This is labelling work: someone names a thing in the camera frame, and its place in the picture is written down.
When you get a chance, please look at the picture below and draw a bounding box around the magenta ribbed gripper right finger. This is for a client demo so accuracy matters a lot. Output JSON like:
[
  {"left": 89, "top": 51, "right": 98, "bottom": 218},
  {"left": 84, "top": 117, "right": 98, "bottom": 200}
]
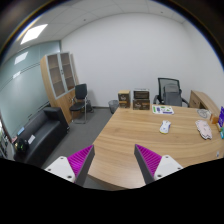
[{"left": 134, "top": 144, "right": 182, "bottom": 184}]

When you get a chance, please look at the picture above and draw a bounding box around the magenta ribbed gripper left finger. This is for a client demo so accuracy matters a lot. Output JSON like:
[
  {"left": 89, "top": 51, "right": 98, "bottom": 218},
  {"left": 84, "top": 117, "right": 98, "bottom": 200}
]
[{"left": 46, "top": 145, "right": 95, "bottom": 186}]

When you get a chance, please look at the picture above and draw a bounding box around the white computer mouse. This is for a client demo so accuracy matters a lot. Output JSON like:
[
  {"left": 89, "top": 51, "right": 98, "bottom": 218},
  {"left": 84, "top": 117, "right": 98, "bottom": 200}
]
[{"left": 160, "top": 120, "right": 171, "bottom": 134}]

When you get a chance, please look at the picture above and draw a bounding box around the white patterned mouse pad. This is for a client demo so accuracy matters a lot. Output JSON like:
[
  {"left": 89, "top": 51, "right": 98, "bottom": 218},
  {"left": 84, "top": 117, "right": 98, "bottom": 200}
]
[{"left": 195, "top": 120, "right": 212, "bottom": 139}]

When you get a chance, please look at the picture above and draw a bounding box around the black leather sofa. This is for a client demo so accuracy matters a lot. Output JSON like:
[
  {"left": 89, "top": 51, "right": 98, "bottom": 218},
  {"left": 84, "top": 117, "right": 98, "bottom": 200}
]
[{"left": 14, "top": 107, "right": 69, "bottom": 168}]

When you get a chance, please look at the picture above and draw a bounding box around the black visitor chair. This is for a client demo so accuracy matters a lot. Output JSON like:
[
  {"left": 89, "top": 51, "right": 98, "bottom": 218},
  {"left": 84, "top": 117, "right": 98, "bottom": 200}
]
[{"left": 69, "top": 84, "right": 87, "bottom": 123}]

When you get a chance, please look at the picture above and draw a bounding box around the brown cardboard box bottom right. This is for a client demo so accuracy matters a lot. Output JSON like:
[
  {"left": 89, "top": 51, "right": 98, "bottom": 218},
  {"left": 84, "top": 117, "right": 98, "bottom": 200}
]
[{"left": 133, "top": 99, "right": 150, "bottom": 110}]

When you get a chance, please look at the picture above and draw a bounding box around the grey mesh waste bin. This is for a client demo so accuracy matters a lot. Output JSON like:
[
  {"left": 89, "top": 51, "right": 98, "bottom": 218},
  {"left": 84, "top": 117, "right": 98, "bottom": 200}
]
[{"left": 108, "top": 100, "right": 119, "bottom": 114}]

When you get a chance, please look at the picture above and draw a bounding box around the cardboard box with white top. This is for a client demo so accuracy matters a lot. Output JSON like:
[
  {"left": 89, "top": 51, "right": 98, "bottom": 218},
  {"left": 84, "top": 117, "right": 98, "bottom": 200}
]
[{"left": 133, "top": 89, "right": 150, "bottom": 100}]

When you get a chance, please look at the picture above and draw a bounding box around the grey round object on desk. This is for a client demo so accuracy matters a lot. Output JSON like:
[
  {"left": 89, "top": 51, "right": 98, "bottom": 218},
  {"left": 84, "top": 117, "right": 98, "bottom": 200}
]
[{"left": 197, "top": 109, "right": 211, "bottom": 119}]

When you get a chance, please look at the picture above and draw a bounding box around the grey mesh office chair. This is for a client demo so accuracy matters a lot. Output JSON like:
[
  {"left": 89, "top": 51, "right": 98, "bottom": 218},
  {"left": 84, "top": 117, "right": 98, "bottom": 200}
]
[{"left": 153, "top": 78, "right": 189, "bottom": 106}]

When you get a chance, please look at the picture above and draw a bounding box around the low wooden side cabinet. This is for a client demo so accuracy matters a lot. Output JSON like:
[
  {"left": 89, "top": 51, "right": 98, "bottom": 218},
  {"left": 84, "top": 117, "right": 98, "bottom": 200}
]
[{"left": 189, "top": 90, "right": 220, "bottom": 116}]

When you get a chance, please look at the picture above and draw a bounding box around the blue box on desk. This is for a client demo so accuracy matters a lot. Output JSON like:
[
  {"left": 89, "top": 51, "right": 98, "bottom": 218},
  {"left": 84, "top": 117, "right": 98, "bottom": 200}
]
[{"left": 218, "top": 106, "right": 224, "bottom": 128}]

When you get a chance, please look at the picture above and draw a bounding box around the wooden glass-door cabinet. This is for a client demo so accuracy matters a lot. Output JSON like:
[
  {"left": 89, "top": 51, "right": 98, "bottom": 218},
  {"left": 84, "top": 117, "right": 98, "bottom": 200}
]
[{"left": 40, "top": 52, "right": 76, "bottom": 123}]

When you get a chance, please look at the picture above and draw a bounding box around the ceiling light panel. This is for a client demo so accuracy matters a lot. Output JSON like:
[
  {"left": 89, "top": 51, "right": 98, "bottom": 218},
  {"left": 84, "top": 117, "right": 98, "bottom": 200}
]
[{"left": 21, "top": 24, "right": 47, "bottom": 44}]

